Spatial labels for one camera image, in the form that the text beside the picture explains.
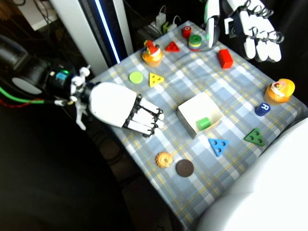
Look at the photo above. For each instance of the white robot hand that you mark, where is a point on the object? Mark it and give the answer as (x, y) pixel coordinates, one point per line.
(110, 103)
(252, 24)

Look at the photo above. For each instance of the green cylinder letter N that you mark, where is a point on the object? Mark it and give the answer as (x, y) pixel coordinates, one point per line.
(203, 124)

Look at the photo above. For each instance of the red cylinder letter O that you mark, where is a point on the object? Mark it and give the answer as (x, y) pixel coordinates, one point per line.
(187, 32)

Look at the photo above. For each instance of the white paper box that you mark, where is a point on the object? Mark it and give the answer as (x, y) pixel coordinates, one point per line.
(190, 109)

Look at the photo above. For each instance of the blue round letter block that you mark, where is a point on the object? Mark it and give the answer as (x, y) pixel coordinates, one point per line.
(262, 109)

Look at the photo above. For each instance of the green sandwich cookie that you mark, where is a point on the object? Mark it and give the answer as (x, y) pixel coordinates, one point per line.
(136, 77)

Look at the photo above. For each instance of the red rectangular block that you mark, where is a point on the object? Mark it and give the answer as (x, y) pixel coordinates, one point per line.
(225, 59)

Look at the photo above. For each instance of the yellow triangle with holes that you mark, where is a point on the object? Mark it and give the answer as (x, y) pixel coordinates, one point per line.
(155, 80)

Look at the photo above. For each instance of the blue plaid tablecloth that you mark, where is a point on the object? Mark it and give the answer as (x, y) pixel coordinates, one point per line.
(168, 108)

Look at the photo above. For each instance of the strawberry toy cupcake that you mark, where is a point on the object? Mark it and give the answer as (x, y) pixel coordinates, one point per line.
(152, 56)

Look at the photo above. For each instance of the yellow toy cupcake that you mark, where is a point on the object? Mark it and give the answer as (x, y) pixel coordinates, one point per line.
(279, 92)

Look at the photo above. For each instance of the tan butter cookie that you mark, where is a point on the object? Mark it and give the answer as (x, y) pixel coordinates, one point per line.
(164, 159)

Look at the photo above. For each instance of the white column blue light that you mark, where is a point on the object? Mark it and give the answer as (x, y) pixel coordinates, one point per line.
(79, 29)

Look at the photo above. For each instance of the grey power strip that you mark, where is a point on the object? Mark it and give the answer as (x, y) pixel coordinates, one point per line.
(148, 29)

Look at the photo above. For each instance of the red triangle with holes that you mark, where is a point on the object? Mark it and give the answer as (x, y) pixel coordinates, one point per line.
(172, 47)

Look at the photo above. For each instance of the green plug adapter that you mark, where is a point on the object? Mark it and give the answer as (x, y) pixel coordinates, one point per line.
(166, 27)

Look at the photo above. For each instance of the white plug charger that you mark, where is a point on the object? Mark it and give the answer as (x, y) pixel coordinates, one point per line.
(161, 20)

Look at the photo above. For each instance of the brown chocolate cookie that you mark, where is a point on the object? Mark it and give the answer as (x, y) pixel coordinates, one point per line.
(184, 168)

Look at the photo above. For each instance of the green triangle with holes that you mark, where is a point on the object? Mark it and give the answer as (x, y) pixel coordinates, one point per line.
(255, 138)

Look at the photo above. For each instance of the blue triangle with holes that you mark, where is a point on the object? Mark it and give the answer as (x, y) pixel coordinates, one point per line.
(217, 145)

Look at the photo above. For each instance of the white rounded blurry shell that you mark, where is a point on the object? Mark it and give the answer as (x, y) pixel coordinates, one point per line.
(264, 187)

